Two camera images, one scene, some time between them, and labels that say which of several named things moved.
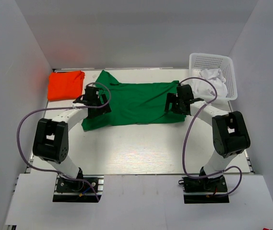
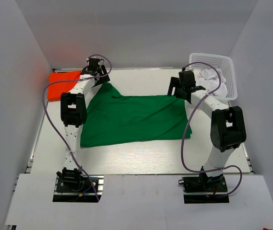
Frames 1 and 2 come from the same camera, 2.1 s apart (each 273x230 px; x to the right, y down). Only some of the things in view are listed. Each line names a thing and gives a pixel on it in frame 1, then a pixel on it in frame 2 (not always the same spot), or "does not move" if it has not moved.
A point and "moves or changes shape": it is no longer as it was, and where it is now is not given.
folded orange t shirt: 65,85 does not move
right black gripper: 174,107 -> 177,88
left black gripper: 100,110 -> 101,76
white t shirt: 202,89 does not move
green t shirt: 139,103 moves or changes shape
